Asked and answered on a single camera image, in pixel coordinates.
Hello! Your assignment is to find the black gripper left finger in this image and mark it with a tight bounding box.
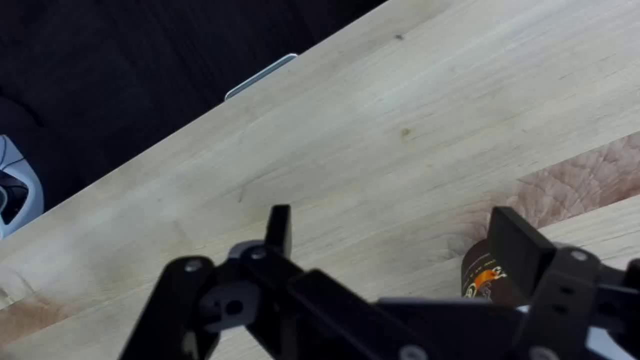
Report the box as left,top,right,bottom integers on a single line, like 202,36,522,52
117,203,307,360

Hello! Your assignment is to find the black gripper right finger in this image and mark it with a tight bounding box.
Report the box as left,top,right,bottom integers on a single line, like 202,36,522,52
485,206,640,360

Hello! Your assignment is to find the white grey plastic object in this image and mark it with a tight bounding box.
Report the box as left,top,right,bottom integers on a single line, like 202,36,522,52
0,131,45,240

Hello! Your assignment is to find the grey metal table handle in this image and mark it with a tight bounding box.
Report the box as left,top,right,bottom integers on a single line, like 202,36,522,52
221,52,299,103

